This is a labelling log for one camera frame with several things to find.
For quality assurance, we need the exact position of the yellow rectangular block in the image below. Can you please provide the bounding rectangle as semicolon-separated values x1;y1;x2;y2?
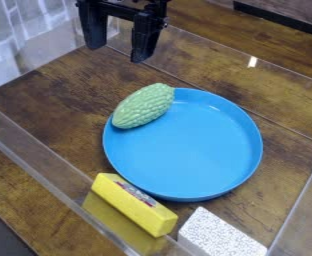
90;173;178;238

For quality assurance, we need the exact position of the round blue tray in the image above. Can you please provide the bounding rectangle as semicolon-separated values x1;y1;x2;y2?
102;88;262;202

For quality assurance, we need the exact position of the green bumpy gourd toy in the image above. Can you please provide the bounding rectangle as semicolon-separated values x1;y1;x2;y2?
112;83;174;129

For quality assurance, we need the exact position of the clear acrylic enclosure wall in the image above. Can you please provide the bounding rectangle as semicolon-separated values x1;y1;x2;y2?
0;0;312;256

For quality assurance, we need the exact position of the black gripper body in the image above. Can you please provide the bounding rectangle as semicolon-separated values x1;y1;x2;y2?
75;0;170;21

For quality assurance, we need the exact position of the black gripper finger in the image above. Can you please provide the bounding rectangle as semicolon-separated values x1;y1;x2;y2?
75;0;108;50
130;12;168;63

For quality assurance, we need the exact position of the white speckled block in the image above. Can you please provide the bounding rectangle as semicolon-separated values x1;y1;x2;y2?
177;207;266;256

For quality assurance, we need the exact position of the black bar in background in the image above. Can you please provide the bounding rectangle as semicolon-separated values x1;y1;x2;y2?
232;0;312;35

